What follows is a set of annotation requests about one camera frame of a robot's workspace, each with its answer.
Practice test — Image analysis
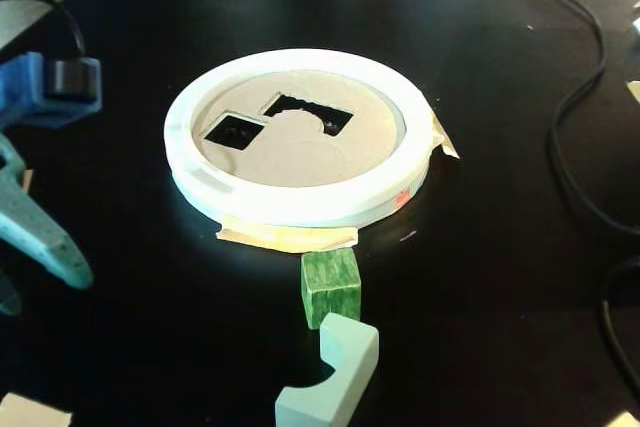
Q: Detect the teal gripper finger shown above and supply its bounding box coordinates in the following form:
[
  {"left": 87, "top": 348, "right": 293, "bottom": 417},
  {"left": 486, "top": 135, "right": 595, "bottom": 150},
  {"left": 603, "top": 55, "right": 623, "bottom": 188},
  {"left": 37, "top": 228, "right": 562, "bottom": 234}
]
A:
[
  {"left": 0, "top": 134, "right": 95, "bottom": 290},
  {"left": 0, "top": 270, "right": 22, "bottom": 317}
]

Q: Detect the green wooden cube block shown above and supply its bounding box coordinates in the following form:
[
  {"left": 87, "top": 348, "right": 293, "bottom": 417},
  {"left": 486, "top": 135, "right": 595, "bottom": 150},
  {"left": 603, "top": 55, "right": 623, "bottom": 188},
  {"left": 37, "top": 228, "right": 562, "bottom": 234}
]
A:
[{"left": 300, "top": 248, "right": 362, "bottom": 331}]

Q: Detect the pale teal arch block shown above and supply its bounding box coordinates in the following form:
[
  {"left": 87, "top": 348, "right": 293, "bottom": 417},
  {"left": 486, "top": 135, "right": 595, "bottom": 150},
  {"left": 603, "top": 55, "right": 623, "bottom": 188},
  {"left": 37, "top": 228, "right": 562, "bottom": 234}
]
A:
[{"left": 274, "top": 311, "right": 380, "bottom": 427}]

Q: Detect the wide masking tape strip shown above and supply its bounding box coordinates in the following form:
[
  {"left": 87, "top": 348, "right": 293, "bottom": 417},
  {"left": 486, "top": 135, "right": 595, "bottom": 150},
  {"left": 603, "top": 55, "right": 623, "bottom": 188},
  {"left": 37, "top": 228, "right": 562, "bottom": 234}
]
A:
[{"left": 216, "top": 215, "right": 360, "bottom": 254}]

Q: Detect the brown cardboard disc with holes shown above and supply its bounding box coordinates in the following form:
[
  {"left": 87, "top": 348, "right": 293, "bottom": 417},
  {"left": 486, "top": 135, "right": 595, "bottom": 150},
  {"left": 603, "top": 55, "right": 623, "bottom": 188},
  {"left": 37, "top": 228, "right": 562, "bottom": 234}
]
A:
[{"left": 191, "top": 69, "right": 404, "bottom": 187}]

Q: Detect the small masking tape strip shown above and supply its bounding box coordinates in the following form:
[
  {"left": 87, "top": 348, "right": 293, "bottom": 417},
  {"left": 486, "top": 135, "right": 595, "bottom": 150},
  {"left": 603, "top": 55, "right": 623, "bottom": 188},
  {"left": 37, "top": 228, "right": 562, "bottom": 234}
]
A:
[{"left": 428, "top": 110, "right": 462, "bottom": 161}]

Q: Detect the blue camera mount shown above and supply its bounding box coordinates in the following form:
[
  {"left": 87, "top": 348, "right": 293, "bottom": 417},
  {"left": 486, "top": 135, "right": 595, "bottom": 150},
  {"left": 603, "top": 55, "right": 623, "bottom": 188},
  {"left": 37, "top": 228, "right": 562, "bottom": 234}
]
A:
[{"left": 0, "top": 50, "right": 104, "bottom": 129}]

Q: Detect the black cylindrical camera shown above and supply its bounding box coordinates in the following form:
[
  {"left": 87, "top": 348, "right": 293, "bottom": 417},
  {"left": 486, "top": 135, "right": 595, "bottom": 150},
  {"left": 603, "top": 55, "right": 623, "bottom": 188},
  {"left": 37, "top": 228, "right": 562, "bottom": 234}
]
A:
[{"left": 52, "top": 59, "right": 100, "bottom": 98}]

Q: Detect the thin black camera cable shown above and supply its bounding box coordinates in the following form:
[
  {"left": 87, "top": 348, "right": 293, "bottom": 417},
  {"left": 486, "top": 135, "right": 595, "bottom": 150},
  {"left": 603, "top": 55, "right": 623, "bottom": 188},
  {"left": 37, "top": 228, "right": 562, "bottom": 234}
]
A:
[{"left": 0, "top": 0, "right": 87, "bottom": 61}]

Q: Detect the white round ring container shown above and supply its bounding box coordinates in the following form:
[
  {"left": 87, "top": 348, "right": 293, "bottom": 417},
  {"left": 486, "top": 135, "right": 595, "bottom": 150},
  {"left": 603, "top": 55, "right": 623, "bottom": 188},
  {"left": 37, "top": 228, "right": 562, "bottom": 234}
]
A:
[{"left": 163, "top": 46, "right": 435, "bottom": 228}]

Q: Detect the long black cable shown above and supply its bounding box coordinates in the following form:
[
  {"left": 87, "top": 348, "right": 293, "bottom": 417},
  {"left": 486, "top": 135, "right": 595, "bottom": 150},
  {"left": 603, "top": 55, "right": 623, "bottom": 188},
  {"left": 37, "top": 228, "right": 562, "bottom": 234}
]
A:
[{"left": 257, "top": 0, "right": 640, "bottom": 236}]

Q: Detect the thick black looped cable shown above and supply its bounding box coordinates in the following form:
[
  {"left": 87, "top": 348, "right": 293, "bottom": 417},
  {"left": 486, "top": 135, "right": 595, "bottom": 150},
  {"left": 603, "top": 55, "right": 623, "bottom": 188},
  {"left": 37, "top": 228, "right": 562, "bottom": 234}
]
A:
[{"left": 601, "top": 254, "right": 640, "bottom": 398}]

